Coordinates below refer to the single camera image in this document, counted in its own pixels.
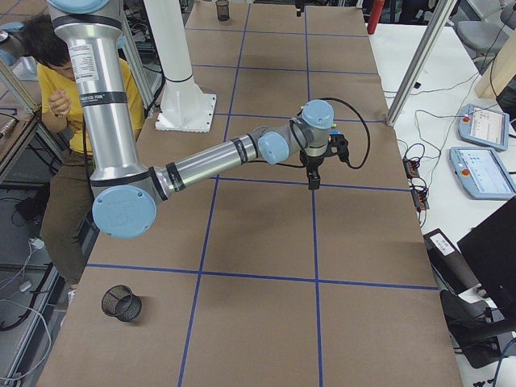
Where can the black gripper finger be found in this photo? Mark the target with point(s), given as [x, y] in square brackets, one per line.
[317, 180]
[310, 179]

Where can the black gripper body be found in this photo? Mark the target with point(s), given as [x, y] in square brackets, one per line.
[313, 163]

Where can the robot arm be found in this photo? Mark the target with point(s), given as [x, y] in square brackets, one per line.
[126, 193]

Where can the teach pendant near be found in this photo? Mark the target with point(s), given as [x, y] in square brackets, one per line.
[481, 173]

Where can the teach pendant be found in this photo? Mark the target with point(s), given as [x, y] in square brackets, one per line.
[481, 173]
[484, 126]

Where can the teach pendant far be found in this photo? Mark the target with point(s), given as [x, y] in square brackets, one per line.
[484, 126]

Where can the red fire extinguisher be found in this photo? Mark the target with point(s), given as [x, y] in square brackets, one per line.
[375, 16]

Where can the black mesh cup left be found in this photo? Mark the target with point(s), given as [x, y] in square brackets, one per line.
[222, 9]

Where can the black mesh cup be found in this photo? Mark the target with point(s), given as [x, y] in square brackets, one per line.
[222, 9]
[121, 303]

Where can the black mesh cup right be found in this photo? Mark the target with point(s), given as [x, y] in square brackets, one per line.
[121, 303]

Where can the person in yellow shirt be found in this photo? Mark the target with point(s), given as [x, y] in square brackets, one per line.
[69, 198]

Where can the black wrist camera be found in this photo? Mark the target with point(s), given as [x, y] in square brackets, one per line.
[338, 146]

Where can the aluminium frame post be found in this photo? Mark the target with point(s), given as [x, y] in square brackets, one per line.
[439, 19]

